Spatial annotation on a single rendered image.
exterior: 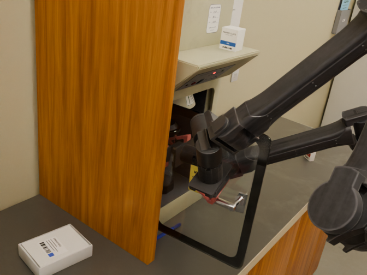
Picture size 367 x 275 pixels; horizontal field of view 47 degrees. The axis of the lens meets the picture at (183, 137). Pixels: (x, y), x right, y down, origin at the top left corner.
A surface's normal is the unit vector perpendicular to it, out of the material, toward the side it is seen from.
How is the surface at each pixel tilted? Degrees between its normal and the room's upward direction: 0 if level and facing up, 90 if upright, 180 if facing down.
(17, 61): 90
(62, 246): 0
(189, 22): 90
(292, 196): 0
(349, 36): 61
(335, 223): 57
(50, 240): 0
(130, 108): 90
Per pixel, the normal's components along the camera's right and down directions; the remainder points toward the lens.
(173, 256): 0.12, -0.90
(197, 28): 0.79, 0.34
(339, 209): -0.70, -0.44
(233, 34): -0.53, 0.30
